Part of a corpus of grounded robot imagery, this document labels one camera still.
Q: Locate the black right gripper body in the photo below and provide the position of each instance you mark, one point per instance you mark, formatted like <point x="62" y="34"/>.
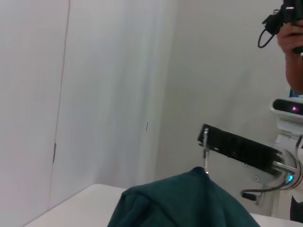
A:
<point x="258" y="156"/>

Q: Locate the person's bare forearm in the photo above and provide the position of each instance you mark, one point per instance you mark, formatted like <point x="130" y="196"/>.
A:
<point x="296" y="71"/>

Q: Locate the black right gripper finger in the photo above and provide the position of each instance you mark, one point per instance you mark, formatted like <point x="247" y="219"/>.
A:
<point x="220" y="140"/>

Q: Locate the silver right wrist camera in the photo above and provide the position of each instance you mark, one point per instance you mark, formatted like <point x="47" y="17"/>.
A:
<point x="287" y="113"/>

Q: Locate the person's dark trousers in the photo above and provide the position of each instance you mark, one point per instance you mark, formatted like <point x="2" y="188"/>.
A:
<point x="297" y="210"/>

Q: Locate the person's bare hand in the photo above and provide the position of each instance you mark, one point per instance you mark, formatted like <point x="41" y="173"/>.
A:
<point x="292" y="35"/>

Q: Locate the teal blue fabric bag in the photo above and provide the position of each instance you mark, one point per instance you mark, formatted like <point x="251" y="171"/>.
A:
<point x="184" y="203"/>

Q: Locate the black handheld device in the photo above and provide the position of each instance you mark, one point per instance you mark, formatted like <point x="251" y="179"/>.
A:
<point x="287" y="11"/>

